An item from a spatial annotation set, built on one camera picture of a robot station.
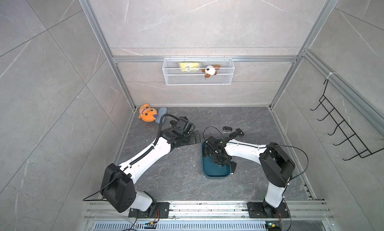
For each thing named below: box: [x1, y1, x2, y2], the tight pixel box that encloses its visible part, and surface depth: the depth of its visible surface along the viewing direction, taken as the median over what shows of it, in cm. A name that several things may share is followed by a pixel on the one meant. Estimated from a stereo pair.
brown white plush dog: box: [202, 64, 221, 78], surface depth 88 cm
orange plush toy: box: [138, 103, 159, 123], surface depth 108 cm
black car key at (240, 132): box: [235, 128, 245, 137], surface depth 105 cm
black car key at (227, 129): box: [223, 126, 233, 132], surface depth 106 cm
